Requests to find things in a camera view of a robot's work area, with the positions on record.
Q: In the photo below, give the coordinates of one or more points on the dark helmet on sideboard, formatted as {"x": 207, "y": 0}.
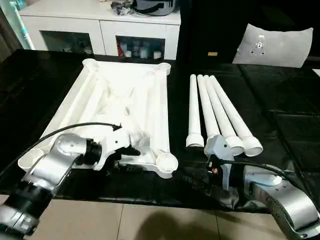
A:
{"x": 155, "y": 6}

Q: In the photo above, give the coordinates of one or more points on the small yellow tag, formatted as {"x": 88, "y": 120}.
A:
{"x": 213, "y": 53}

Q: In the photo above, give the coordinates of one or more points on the white plastic table top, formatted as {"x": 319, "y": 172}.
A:
{"x": 125, "y": 95}

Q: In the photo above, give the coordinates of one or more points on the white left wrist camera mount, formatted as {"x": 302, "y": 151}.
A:
{"x": 116, "y": 142}

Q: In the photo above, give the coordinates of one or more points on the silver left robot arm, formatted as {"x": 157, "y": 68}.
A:
{"x": 55, "y": 165}

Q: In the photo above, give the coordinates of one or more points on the dark clutter pile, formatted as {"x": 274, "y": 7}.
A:
{"x": 121, "y": 7}

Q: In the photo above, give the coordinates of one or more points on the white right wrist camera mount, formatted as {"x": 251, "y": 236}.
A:
{"x": 217, "y": 145}

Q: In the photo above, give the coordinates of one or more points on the flat white sheet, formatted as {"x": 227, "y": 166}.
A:
{"x": 316, "y": 73}

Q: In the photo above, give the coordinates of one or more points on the black work mat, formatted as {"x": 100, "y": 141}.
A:
{"x": 280, "y": 115}

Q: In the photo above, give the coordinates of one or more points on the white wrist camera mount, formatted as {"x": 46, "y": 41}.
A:
{"x": 217, "y": 145}
{"x": 116, "y": 142}

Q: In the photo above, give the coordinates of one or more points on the grey curtain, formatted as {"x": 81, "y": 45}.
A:
{"x": 5, "y": 35}

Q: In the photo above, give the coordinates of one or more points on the white plastic table leg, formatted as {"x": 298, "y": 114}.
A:
{"x": 235, "y": 117}
{"x": 205, "y": 105}
{"x": 220, "y": 115}
{"x": 194, "y": 110}

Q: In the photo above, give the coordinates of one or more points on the white padded sheet with fitting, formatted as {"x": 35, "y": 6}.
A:
{"x": 275, "y": 45}

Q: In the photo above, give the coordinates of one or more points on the teal glass panel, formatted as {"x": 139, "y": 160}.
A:
{"x": 20, "y": 20}

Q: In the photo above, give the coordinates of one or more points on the white sideboard cabinet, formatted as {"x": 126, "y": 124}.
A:
{"x": 75, "y": 22}

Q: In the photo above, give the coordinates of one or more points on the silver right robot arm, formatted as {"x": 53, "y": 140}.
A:
{"x": 285, "y": 200}

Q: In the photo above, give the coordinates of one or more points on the black cabinet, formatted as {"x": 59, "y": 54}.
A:
{"x": 215, "y": 25}

